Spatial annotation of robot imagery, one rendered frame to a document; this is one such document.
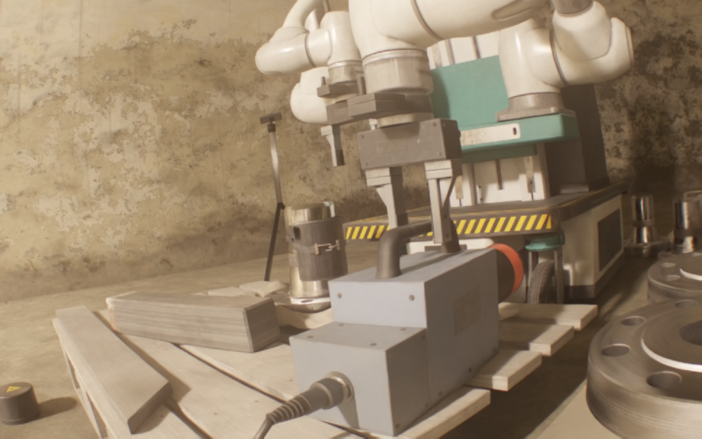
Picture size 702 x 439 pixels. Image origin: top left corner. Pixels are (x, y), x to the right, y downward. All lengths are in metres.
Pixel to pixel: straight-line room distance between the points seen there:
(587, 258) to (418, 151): 0.80
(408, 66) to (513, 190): 0.94
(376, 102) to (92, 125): 2.88
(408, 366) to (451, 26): 0.40
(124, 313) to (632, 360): 1.04
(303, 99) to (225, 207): 2.13
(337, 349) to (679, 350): 0.36
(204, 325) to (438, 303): 0.53
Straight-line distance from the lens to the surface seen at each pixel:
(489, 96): 1.48
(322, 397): 0.54
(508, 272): 0.84
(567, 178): 1.58
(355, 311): 0.63
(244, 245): 3.69
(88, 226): 3.29
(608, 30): 1.21
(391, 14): 0.65
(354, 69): 1.25
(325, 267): 1.12
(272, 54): 1.33
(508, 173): 1.54
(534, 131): 1.24
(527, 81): 1.25
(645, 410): 0.37
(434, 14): 0.62
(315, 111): 1.57
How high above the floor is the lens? 0.42
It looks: 2 degrees down
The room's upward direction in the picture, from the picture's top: 7 degrees counter-clockwise
